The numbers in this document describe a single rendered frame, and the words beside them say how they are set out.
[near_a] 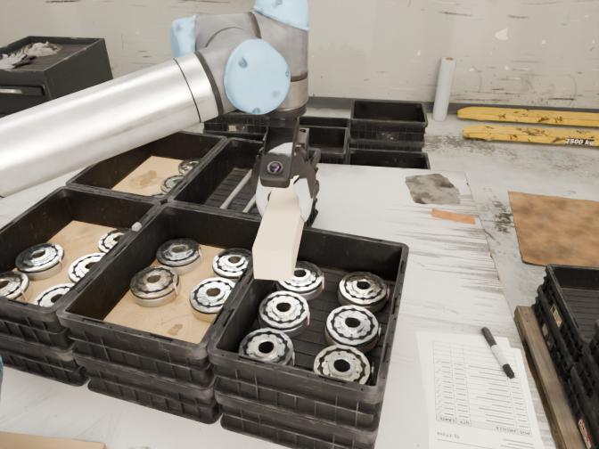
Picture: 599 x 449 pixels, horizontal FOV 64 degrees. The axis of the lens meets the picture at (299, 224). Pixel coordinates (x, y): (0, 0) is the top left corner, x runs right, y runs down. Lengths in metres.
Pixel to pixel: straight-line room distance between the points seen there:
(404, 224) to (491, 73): 2.94
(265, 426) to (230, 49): 0.67
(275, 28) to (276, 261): 0.34
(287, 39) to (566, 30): 3.81
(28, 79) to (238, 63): 2.10
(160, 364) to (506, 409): 0.69
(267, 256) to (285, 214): 0.10
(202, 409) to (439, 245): 0.83
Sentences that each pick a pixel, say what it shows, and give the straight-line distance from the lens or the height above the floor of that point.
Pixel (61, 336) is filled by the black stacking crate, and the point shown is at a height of 0.85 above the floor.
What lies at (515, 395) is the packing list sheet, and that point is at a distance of 1.14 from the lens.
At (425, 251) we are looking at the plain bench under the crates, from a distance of 1.43.
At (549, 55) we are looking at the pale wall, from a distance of 4.42.
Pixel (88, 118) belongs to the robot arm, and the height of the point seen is 1.37.
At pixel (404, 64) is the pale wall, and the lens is 4.22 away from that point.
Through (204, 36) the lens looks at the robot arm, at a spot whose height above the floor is 1.41.
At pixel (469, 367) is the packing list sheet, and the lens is 1.15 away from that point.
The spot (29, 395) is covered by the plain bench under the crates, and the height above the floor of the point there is 0.70.
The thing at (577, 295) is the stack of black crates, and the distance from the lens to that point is 2.16.
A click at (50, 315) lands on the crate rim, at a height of 0.92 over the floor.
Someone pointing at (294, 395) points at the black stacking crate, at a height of 0.87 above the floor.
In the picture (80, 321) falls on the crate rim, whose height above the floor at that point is 0.93.
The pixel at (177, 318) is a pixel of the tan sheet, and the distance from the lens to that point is 1.04.
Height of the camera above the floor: 1.55
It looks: 35 degrees down
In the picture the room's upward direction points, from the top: straight up
